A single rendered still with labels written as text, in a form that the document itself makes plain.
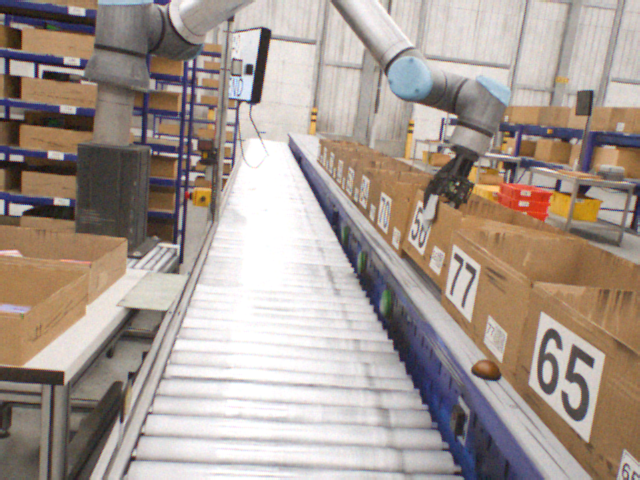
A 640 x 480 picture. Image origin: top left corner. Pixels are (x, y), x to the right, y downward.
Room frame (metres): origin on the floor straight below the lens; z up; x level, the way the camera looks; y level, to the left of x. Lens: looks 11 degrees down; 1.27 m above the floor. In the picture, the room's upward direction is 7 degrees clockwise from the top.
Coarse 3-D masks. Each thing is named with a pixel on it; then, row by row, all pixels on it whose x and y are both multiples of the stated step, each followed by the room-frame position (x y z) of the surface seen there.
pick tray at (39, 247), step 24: (0, 240) 1.62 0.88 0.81; (24, 240) 1.62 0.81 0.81; (48, 240) 1.62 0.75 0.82; (72, 240) 1.63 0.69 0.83; (96, 240) 1.63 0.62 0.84; (120, 240) 1.63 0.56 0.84; (24, 264) 1.35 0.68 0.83; (48, 264) 1.35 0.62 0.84; (72, 264) 1.35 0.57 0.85; (96, 264) 1.39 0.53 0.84; (120, 264) 1.57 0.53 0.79; (96, 288) 1.40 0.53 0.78
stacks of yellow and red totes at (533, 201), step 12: (480, 192) 7.68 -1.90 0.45; (492, 192) 7.38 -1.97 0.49; (504, 192) 7.09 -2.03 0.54; (516, 192) 6.72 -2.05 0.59; (528, 192) 6.70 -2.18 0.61; (540, 192) 6.71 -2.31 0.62; (504, 204) 7.03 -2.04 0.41; (516, 204) 6.72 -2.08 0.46; (528, 204) 6.70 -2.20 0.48; (540, 204) 6.71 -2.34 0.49; (540, 216) 6.72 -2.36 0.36
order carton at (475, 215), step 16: (416, 192) 1.64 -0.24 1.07; (448, 208) 1.36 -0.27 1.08; (464, 208) 1.67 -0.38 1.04; (480, 208) 1.67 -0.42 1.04; (496, 208) 1.68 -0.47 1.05; (432, 224) 1.44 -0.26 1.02; (448, 224) 1.33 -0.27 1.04; (464, 224) 1.26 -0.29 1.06; (480, 224) 1.27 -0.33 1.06; (496, 224) 1.27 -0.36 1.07; (512, 224) 1.68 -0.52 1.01; (528, 224) 1.59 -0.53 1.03; (544, 224) 1.51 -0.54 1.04; (432, 240) 1.41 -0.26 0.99; (448, 240) 1.30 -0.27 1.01; (416, 256) 1.49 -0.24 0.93; (432, 272) 1.35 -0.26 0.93
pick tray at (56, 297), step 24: (0, 264) 1.29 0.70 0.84; (0, 288) 1.29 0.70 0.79; (24, 288) 1.29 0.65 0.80; (48, 288) 1.29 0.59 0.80; (72, 288) 1.21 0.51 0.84; (0, 312) 1.01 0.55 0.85; (24, 312) 1.02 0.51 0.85; (48, 312) 1.11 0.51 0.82; (72, 312) 1.22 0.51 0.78; (0, 336) 1.01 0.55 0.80; (24, 336) 1.02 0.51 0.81; (48, 336) 1.11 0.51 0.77; (0, 360) 1.01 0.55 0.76; (24, 360) 1.02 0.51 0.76
